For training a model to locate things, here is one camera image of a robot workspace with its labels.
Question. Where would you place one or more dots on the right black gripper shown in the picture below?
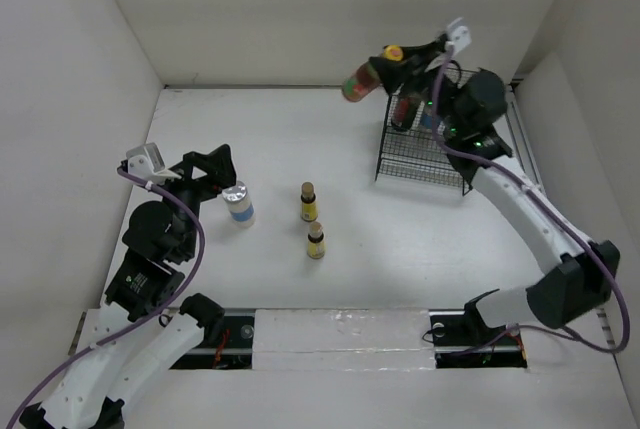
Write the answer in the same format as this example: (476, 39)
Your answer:
(410, 71)

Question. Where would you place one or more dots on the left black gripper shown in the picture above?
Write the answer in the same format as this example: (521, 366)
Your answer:
(218, 165)

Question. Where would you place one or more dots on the dark soy sauce bottle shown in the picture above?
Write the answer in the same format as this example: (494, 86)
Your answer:
(404, 113)

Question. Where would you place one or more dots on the silver-lid jar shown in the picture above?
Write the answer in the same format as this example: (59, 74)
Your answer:
(239, 204)
(428, 121)

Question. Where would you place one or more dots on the red sauce bottle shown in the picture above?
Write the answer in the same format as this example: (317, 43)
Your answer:
(365, 78)

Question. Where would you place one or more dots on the small yellow bottle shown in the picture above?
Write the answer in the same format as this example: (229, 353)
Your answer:
(309, 211)
(315, 241)

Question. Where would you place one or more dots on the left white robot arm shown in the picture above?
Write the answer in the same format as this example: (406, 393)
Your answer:
(165, 245)

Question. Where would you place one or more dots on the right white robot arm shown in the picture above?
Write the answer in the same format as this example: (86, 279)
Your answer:
(578, 273)

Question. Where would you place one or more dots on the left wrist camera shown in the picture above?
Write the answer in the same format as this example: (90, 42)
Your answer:
(146, 163)

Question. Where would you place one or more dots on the black wire rack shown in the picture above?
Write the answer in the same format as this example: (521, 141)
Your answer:
(414, 155)

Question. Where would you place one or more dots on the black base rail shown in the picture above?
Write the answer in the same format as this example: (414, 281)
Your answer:
(360, 340)

